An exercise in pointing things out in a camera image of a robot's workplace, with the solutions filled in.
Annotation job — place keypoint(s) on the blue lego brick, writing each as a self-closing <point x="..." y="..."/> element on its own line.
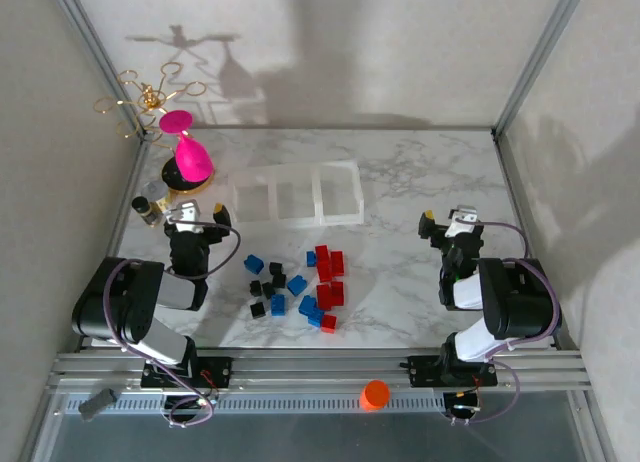
<point x="311" y="258"/>
<point x="307" y="304"/>
<point x="278" y="305"/>
<point x="253" y="263"/>
<point x="315" y="319"/>
<point x="297" y="285"/>

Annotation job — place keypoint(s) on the black lego brick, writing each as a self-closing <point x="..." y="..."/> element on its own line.
<point x="258" y="309"/>
<point x="279" y="280"/>
<point x="275" y="268"/>
<point x="255" y="287"/>
<point x="268" y="290"/>

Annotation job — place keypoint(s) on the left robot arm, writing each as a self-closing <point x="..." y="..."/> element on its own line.
<point x="120" y="302"/>

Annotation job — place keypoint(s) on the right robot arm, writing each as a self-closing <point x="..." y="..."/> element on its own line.
<point x="520" y="302"/>

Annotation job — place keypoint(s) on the small black-capped bottle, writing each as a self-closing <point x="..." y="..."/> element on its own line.
<point x="146" y="211"/>

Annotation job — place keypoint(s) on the pink wine glass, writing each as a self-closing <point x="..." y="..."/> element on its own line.
<point x="191" y="159"/>

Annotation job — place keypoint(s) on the clear round glass jar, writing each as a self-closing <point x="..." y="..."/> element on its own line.
<point x="154" y="188"/>

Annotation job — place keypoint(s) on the orange plastic cup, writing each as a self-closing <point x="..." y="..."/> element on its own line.
<point x="375" y="394"/>

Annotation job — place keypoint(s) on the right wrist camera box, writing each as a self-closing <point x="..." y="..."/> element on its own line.
<point x="463" y="219"/>

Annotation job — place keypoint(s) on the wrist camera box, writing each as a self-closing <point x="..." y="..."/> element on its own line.
<point x="184" y="216"/>
<point x="463" y="219"/>

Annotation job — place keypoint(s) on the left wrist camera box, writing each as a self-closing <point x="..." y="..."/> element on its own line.
<point x="184" y="216"/>

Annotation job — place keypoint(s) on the thin aluminium table rail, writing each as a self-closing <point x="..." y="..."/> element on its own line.
<point x="515" y="182"/>
<point x="134" y="182"/>
<point x="350" y="128"/>

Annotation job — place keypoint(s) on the wide aluminium base rail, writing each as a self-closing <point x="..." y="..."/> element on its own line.
<point x="320" y="369"/>

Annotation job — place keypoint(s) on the aluminium frame post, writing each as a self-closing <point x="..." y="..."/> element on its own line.
<point x="95" y="52"/>
<point x="540" y="52"/>

